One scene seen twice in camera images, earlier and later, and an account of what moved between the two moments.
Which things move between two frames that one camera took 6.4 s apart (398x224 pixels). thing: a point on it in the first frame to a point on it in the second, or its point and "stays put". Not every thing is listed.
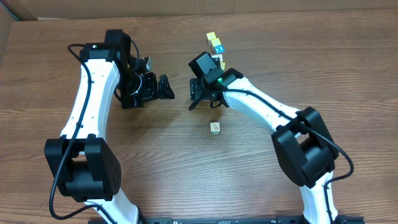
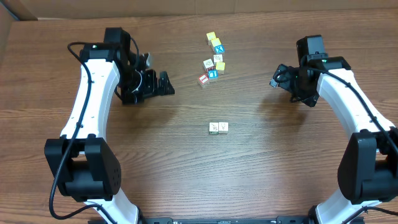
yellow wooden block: (216, 42) stays put
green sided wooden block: (214, 127) stays put
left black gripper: (150, 93) stays put
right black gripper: (198, 92) to (310, 96)
